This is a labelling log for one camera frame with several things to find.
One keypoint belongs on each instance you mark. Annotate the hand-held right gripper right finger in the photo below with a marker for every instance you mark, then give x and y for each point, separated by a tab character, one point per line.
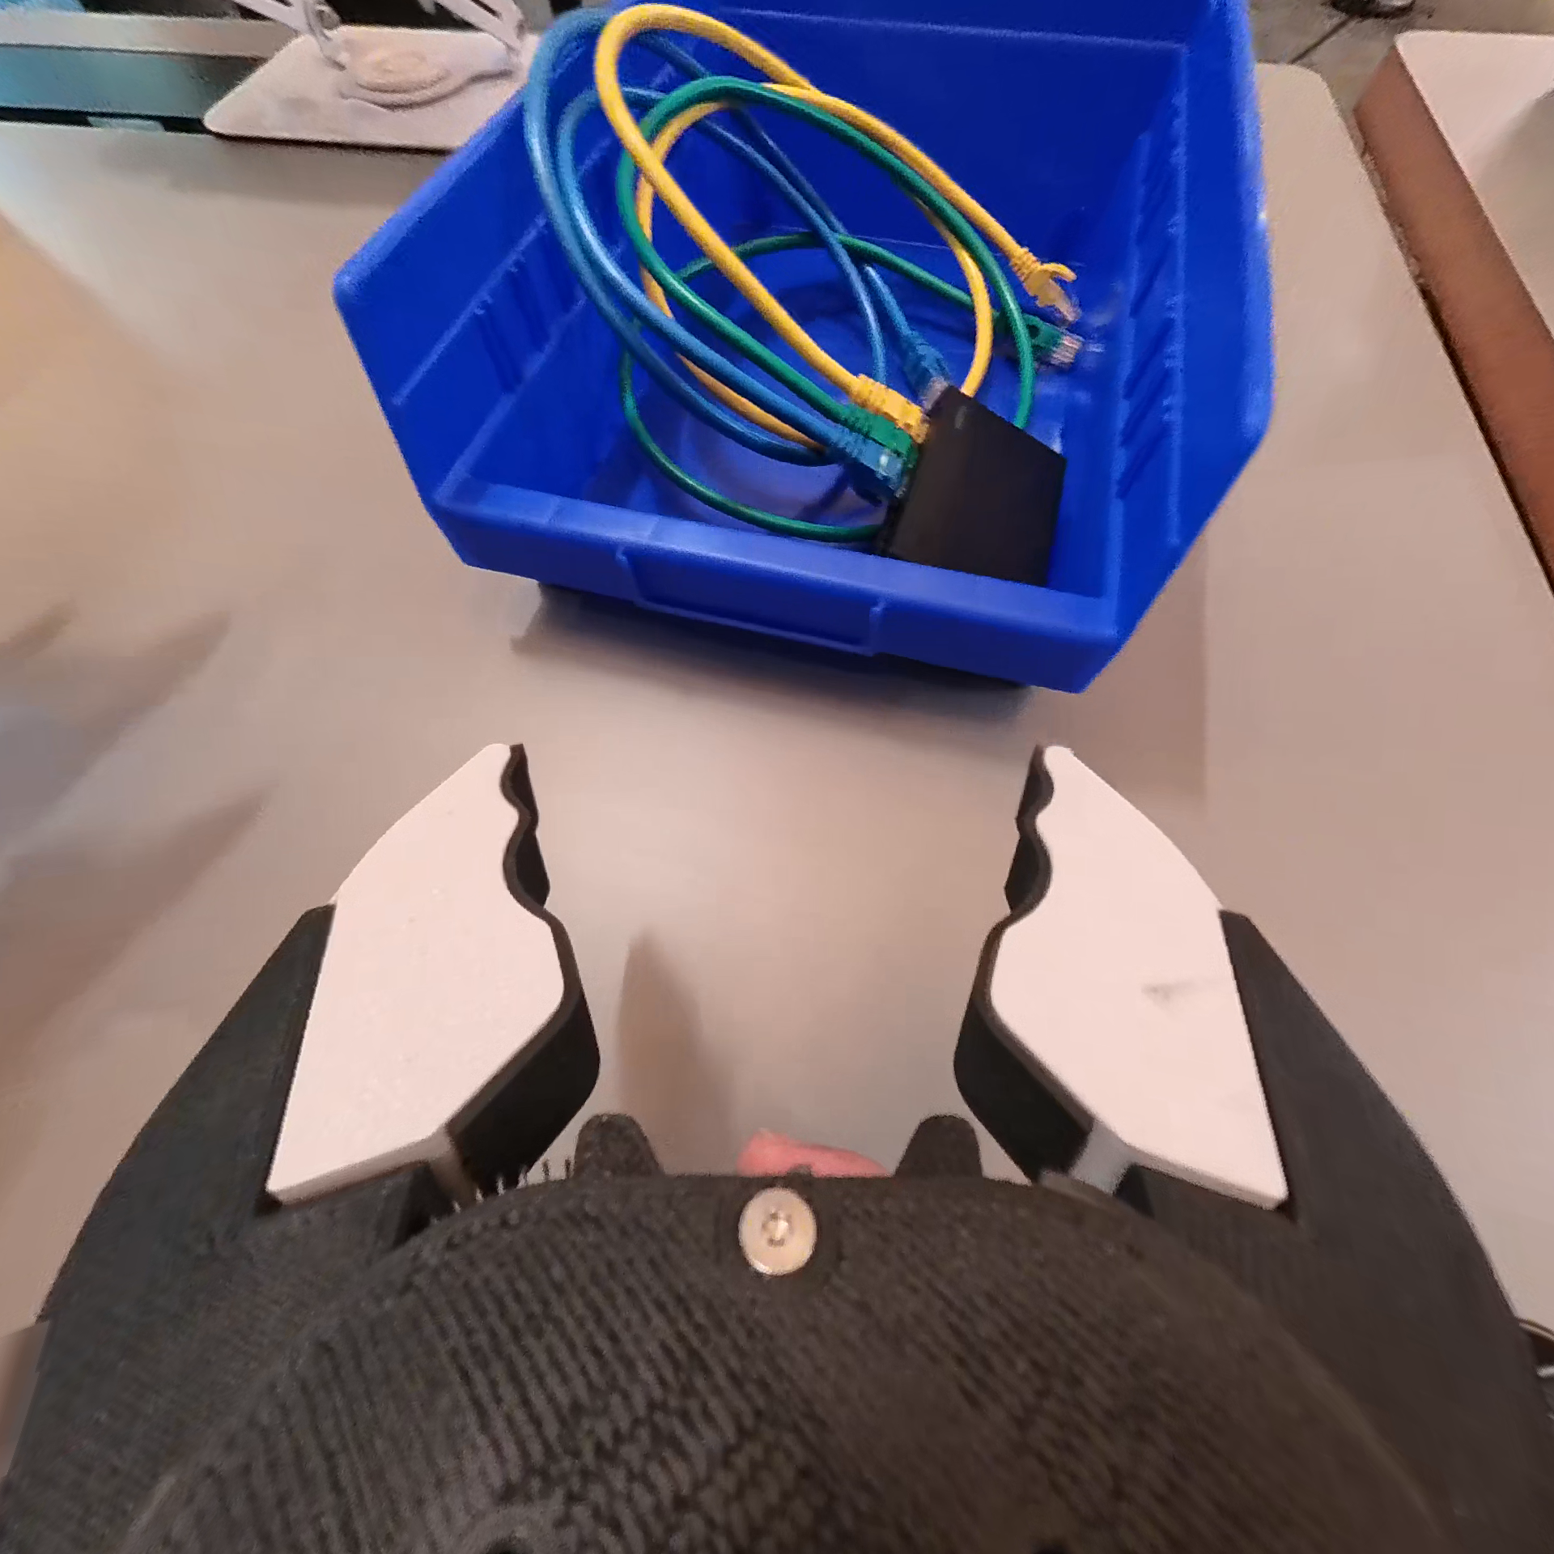
1129	995

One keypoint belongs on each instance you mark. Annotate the brown-edged side table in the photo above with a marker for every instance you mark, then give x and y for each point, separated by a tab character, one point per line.
1481	242

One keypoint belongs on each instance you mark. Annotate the white monitor stand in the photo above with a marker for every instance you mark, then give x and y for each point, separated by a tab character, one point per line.
291	109

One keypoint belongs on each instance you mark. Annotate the blue plastic storage bin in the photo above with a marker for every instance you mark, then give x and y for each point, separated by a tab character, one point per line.
1142	242

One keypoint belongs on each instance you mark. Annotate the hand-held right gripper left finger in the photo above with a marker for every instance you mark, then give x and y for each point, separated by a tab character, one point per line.
419	995

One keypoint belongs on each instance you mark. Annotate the black network switch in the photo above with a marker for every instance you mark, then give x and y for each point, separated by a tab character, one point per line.
991	498

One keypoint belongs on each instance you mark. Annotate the person's right hand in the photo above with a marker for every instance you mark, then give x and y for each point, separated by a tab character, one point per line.
807	1156

